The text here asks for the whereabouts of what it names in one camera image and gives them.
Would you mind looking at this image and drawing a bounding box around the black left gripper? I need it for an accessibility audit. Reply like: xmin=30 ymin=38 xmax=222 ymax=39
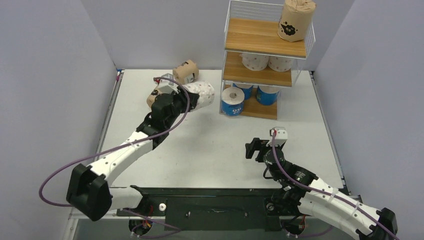
xmin=165 ymin=86 xmax=199 ymax=129

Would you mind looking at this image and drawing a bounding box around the brown paper roll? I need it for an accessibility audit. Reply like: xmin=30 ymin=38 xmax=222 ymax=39
xmin=172 ymin=59 xmax=199 ymax=85
xmin=277 ymin=0 xmax=316 ymax=42
xmin=146 ymin=86 xmax=162 ymax=108

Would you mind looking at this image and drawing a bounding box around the floral white paper roll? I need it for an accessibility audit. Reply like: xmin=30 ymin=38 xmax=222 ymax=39
xmin=183 ymin=81 xmax=215 ymax=112
xmin=240 ymin=52 xmax=270 ymax=71
xmin=267 ymin=56 xmax=294 ymax=72

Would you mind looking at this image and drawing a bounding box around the blue paper roll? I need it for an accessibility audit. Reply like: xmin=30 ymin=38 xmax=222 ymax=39
xmin=221 ymin=86 xmax=245 ymax=117
xmin=232 ymin=83 xmax=254 ymax=100
xmin=256 ymin=85 xmax=280 ymax=106

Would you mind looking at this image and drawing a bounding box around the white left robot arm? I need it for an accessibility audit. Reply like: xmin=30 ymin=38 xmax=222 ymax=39
xmin=66 ymin=90 xmax=201 ymax=221

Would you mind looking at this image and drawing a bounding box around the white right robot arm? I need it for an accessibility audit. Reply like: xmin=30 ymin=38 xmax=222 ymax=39
xmin=245 ymin=137 xmax=398 ymax=240

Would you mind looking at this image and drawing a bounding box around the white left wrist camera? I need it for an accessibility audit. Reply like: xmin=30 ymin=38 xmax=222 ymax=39
xmin=153 ymin=73 xmax=179 ymax=95

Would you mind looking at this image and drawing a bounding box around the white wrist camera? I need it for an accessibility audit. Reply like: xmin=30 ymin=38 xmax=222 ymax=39
xmin=153 ymin=73 xmax=179 ymax=95
xmin=267 ymin=127 xmax=288 ymax=147

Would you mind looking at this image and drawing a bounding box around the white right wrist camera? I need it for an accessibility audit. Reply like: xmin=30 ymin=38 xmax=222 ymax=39
xmin=267 ymin=127 xmax=288 ymax=147

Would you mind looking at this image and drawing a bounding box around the white wire wooden shelf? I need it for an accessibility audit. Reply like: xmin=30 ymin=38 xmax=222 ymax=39
xmin=219 ymin=0 xmax=316 ymax=121

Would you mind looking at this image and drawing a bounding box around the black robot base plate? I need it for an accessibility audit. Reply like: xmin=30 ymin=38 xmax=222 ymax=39
xmin=117 ymin=187 xmax=302 ymax=232

